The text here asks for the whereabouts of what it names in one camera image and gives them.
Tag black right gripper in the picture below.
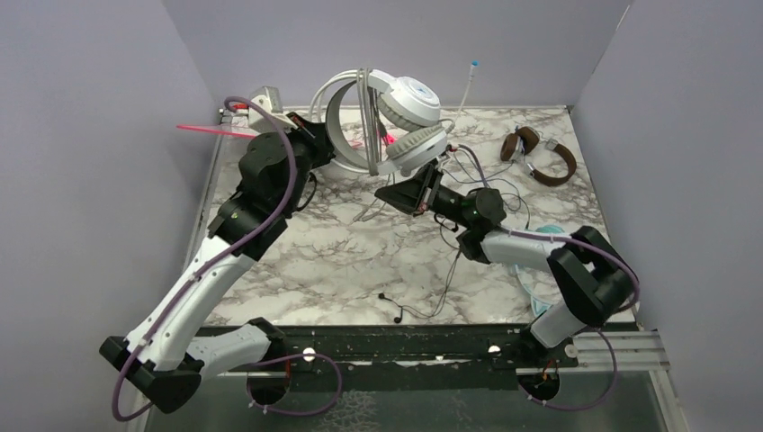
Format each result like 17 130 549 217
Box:
374 163 473 229

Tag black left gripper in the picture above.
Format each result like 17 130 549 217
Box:
268 111 336 213

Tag white grey over-ear headphones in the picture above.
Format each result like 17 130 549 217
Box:
309 67 463 179

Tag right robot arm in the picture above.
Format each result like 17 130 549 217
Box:
374 164 639 366

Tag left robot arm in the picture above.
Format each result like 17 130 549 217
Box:
99 112 335 422

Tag brown over-ear headphones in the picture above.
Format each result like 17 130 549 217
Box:
499 126 578 187

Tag teal cat-ear headphones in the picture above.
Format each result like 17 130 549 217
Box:
513 224 568 317

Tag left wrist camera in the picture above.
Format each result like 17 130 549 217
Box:
230 85 296 136

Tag blue wired earbuds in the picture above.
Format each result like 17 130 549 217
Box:
442 146 532 229

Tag black wired earbuds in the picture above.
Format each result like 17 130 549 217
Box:
377 211 478 326

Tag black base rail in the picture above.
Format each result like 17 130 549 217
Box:
276 324 579 392

